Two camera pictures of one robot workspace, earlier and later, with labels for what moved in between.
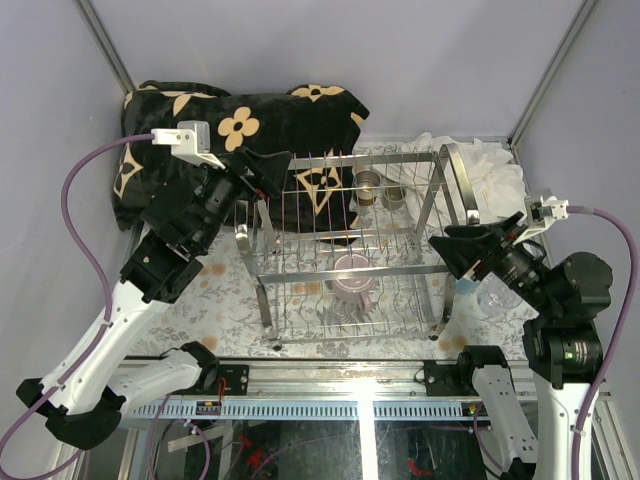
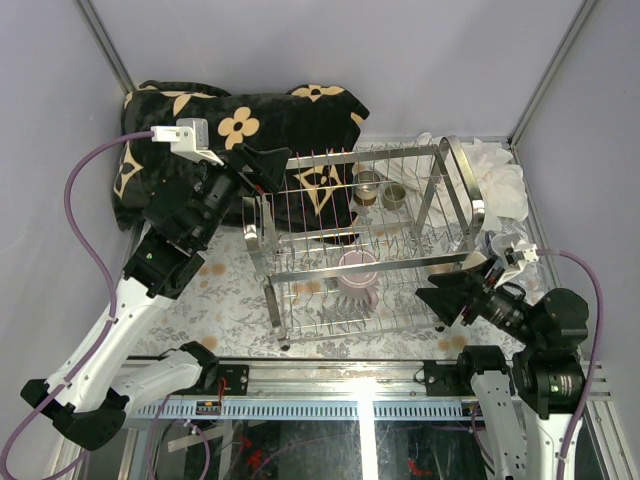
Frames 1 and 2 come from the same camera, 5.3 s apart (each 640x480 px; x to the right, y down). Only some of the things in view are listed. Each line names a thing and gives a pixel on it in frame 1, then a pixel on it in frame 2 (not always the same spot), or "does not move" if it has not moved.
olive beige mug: [393, 196] does not move
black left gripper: [269, 171] does not move
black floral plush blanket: [318, 125] does not move
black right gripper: [466, 243] → [457, 289]
